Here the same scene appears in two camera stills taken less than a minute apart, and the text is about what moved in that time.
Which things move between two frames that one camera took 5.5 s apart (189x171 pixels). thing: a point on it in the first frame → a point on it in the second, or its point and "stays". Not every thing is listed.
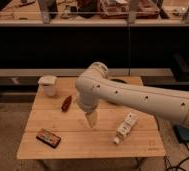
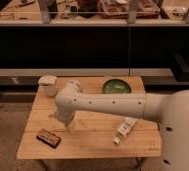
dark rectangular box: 48,138 stays
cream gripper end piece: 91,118 → 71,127
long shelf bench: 77,71 stays
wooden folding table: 58,129 stays
